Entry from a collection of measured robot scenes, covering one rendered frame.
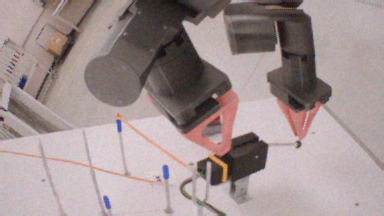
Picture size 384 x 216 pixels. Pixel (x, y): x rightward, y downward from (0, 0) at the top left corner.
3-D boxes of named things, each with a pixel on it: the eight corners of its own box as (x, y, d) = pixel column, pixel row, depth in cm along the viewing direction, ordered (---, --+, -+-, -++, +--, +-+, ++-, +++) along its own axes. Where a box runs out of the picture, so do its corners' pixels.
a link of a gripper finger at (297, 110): (295, 155, 57) (297, 101, 52) (270, 134, 63) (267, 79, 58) (323, 135, 59) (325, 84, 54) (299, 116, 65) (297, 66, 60)
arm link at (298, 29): (315, 16, 46) (302, 3, 51) (271, 16, 47) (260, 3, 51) (320, 60, 50) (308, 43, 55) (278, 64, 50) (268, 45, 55)
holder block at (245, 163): (265, 168, 55) (269, 144, 54) (231, 182, 53) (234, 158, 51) (249, 155, 59) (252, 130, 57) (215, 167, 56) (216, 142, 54)
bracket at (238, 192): (252, 198, 57) (257, 173, 55) (238, 204, 56) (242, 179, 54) (236, 184, 61) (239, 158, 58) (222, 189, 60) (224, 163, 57)
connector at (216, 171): (239, 171, 54) (240, 158, 53) (209, 185, 51) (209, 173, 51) (225, 161, 56) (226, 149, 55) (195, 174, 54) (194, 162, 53)
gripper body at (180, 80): (182, 130, 42) (148, 70, 37) (141, 89, 50) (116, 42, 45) (236, 90, 43) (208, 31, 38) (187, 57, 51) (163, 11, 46)
